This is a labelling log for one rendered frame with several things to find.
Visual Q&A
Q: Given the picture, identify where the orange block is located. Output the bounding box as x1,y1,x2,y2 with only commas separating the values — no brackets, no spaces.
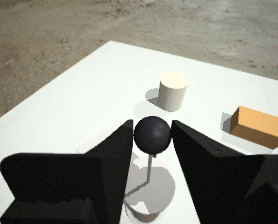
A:
230,105,278,150

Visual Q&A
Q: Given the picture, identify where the french press coffee maker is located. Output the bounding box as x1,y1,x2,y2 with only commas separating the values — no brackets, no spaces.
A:
124,116,176,224

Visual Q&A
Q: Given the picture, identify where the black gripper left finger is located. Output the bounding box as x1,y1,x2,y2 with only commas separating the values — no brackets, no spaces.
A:
0,119,134,224

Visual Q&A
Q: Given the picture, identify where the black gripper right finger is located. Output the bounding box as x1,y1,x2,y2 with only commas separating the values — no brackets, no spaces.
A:
171,120,278,224

